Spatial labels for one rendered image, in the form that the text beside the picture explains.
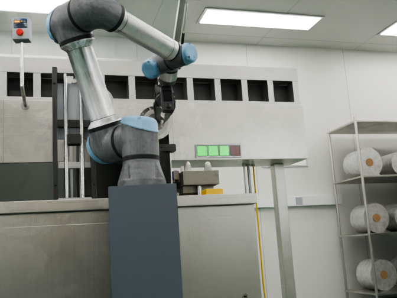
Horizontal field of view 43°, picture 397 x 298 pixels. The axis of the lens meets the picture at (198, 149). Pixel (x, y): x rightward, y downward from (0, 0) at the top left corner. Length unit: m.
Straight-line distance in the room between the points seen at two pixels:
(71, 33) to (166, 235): 0.70
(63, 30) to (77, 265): 0.79
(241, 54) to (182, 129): 3.01
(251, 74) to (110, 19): 1.31
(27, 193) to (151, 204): 1.06
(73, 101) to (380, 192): 4.35
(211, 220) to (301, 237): 3.47
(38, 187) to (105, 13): 1.08
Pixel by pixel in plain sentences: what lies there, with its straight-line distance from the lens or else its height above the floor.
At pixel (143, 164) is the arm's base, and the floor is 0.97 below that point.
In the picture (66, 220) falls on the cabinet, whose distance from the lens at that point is 1.84.
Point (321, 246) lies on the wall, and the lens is 5.45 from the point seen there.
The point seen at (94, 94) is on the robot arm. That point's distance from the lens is 1.68.
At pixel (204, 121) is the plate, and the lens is 2.62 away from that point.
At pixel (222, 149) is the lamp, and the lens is 2.61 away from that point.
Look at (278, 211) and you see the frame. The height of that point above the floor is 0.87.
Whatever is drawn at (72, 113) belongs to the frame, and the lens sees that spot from 2.07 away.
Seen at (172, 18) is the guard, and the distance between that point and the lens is 2.60.
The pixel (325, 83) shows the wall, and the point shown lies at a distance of 5.83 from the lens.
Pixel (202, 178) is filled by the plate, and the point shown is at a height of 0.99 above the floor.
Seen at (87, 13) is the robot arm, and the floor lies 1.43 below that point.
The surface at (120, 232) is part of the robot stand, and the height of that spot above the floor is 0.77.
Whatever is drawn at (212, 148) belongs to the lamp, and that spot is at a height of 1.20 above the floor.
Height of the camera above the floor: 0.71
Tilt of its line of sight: 11 degrees up
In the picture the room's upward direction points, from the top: 4 degrees counter-clockwise
